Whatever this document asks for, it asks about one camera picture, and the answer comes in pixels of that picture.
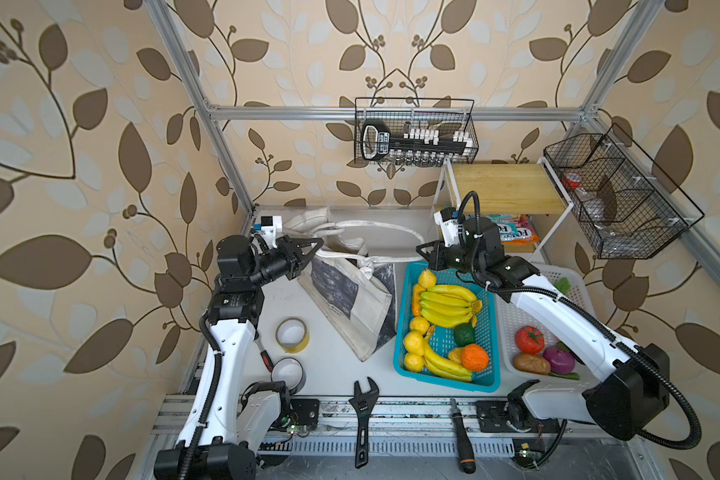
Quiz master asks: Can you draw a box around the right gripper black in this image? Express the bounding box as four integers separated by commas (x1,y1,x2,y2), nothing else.
419,239,483,278

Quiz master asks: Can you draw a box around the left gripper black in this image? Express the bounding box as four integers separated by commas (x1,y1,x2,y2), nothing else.
241,235,317,291

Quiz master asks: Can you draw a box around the white canvas tote bag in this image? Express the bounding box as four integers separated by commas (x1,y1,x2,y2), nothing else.
282,207,424,362

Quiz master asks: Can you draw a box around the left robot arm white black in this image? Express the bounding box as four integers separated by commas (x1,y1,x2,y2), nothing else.
154,234,323,479

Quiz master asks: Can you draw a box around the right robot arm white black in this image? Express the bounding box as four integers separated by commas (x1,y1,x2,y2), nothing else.
416,207,702,450

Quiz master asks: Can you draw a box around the Fox's candy bag right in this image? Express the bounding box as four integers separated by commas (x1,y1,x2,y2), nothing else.
488,215,540,245

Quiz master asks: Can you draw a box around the orange mango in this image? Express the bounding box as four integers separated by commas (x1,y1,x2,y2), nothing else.
411,284,425,317

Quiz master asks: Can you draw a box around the upper banana bunch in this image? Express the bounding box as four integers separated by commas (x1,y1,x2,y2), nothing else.
421,285,483,329

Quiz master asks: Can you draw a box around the banana bunch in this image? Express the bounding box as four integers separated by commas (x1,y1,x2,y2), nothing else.
421,285,483,329
424,343,473,383

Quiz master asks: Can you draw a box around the teal plastic basket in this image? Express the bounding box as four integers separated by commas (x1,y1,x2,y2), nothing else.
393,261,500,394

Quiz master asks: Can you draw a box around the green avocado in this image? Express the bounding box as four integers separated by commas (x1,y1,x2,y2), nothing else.
452,323,476,347

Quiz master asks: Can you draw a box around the yellow tape roll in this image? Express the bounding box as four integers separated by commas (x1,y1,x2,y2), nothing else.
275,318,310,354

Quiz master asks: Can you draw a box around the white plastic basket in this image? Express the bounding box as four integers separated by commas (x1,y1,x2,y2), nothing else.
495,263,595,384

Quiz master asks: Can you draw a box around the white wooden two-tier shelf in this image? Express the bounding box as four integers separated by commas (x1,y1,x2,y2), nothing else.
431,157,573,263

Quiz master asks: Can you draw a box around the black socket wrench set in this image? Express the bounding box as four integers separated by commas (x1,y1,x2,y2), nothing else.
354,119,479,166

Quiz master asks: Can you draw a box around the yellow lemon bottom left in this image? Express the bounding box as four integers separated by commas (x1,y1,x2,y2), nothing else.
403,352,426,373

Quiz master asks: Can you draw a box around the lower banana bunch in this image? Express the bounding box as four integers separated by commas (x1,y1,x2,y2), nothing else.
424,343,473,383

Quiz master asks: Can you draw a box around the orange fruit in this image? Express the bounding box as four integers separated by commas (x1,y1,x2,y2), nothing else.
460,344,491,373

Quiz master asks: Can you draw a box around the black tape roll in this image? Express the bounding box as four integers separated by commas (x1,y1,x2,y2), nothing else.
271,357,306,395

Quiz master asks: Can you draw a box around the orange carrot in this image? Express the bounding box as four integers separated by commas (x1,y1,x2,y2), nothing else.
554,277,571,295

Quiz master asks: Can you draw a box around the brown potato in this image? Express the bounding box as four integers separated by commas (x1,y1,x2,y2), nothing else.
512,352,551,376

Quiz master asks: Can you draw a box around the black adjustable wrench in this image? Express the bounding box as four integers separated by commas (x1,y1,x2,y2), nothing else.
349,377,379,469

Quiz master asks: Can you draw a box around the plastic bottle red cap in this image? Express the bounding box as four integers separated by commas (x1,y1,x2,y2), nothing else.
563,172,605,221

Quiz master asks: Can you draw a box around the purple onion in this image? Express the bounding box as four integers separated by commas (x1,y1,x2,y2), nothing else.
543,346,576,375

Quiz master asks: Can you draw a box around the black orange screwdriver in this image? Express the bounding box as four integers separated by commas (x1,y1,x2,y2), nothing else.
450,398,476,474

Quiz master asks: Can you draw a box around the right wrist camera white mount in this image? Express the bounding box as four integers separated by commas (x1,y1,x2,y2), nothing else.
434,207,460,247

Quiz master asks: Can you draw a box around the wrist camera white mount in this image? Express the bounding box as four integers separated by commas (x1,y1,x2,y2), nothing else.
254,215,283,244
434,207,460,247

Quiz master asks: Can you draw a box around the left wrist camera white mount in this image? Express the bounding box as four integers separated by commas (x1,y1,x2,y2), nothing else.
254,215,283,244

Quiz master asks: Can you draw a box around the small red handled ratchet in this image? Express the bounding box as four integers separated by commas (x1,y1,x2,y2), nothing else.
255,338,274,372

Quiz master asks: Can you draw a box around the black wire basket centre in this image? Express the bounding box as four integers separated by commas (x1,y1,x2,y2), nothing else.
354,96,479,168

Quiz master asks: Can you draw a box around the black wire basket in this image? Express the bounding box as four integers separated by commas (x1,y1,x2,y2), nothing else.
354,96,479,168
544,123,704,260

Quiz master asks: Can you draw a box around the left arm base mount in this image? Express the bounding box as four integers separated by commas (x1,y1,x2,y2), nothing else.
237,392,321,469

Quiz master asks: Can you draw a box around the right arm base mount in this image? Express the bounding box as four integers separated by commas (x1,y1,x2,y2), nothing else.
475,400,568,470

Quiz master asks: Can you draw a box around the black wire basket right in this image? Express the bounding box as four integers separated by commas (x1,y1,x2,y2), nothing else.
544,123,704,260

